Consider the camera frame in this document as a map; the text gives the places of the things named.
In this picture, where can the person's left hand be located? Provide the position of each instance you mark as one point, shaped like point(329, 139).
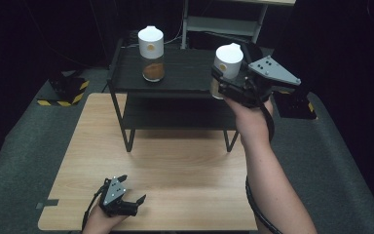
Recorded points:
point(102, 222)

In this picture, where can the black metal shelf rack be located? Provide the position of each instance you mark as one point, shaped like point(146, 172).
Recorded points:
point(181, 71)

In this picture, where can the grey metal stand frame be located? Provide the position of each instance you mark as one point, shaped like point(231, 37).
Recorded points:
point(220, 26)

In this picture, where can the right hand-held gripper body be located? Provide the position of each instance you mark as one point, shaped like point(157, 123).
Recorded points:
point(259, 84)

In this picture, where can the glass jar of beige powder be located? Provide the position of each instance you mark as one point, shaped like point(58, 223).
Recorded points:
point(229, 61)

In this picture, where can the grey tape strip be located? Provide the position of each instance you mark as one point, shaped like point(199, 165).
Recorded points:
point(47, 203)

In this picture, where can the person's right hand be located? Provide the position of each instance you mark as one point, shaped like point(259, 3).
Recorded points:
point(251, 120)

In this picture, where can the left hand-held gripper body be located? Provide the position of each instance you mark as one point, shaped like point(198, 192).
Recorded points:
point(115, 195)

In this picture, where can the black yellow striped stand base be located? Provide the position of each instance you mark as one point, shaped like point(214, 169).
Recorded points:
point(66, 91)
point(293, 105)

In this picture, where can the glass jar of brown powder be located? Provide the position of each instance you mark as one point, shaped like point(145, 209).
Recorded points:
point(151, 42)

